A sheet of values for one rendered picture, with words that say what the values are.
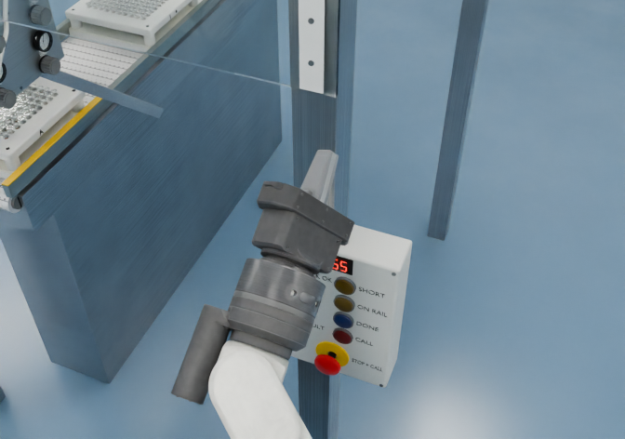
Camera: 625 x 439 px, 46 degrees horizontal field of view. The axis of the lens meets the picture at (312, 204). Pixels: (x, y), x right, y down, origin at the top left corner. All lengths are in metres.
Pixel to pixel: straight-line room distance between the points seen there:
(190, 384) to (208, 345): 0.04
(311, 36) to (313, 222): 0.21
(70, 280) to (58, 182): 0.34
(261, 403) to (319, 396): 0.63
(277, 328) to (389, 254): 0.26
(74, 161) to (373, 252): 0.87
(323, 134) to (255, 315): 0.28
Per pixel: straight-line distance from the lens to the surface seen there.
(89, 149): 1.68
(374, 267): 0.93
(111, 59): 1.88
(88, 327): 2.00
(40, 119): 1.59
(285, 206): 0.73
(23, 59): 1.41
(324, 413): 1.37
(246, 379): 0.71
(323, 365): 1.09
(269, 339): 0.73
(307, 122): 0.90
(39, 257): 1.88
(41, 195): 1.58
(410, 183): 2.71
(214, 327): 0.75
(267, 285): 0.73
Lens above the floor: 1.77
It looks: 43 degrees down
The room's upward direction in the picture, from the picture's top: straight up
